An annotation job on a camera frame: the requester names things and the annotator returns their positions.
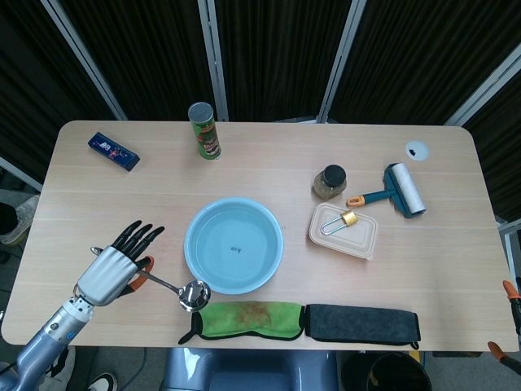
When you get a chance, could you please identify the teal lint roller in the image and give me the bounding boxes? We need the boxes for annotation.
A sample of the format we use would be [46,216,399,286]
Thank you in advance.
[346,162,427,220]

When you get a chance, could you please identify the dirty beige shoe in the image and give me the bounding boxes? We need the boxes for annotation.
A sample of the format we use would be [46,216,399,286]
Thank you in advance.
[0,194,41,245]

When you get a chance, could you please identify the light blue bowl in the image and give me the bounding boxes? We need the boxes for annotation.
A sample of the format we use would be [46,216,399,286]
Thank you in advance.
[183,197,285,296]

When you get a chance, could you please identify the blue rectangular box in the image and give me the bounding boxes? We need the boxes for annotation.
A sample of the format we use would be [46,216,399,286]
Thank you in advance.
[87,131,142,173]

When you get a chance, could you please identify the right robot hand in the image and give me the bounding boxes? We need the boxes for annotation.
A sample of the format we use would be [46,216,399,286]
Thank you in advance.
[487,279,521,364]

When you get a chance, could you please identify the white black sneaker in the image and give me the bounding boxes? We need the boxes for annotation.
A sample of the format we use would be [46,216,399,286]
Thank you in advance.
[86,371,119,391]

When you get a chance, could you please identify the brass padlock long shackle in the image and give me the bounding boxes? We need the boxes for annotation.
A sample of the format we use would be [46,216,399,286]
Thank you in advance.
[320,209,360,236]

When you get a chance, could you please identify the black waste bin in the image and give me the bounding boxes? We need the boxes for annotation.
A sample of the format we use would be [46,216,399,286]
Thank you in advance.
[366,352,433,391]

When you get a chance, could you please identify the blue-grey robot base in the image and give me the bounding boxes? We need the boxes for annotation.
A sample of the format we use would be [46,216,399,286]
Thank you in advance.
[161,348,339,391]

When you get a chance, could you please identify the green chips can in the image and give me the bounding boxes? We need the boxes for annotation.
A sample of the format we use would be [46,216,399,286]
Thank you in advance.
[187,102,223,161]

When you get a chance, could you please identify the dark grey microfibre cloth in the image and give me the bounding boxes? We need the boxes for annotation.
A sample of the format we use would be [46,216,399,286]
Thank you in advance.
[304,303,421,350]

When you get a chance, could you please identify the glass jar black lid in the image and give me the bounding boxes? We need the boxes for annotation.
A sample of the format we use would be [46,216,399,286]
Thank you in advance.
[313,164,348,200]

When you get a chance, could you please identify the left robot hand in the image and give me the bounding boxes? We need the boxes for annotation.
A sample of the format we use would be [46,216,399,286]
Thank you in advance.
[72,220,166,307]

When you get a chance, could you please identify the beige lidded food container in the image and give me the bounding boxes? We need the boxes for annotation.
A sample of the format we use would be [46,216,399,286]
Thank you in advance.
[309,202,379,261]

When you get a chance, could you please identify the steel ladle black handle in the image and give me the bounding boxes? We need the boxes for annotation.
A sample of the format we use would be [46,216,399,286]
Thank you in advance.
[90,245,212,314]

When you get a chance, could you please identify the grey folding screen frame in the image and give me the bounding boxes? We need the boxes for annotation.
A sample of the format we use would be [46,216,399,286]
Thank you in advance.
[0,0,521,192]

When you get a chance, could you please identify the green microfibre cloth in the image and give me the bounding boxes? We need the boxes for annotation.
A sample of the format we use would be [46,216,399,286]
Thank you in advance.
[177,301,306,345]

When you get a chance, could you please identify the white table cable grommet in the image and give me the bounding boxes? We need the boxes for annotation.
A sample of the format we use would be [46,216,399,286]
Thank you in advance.
[404,139,430,161]

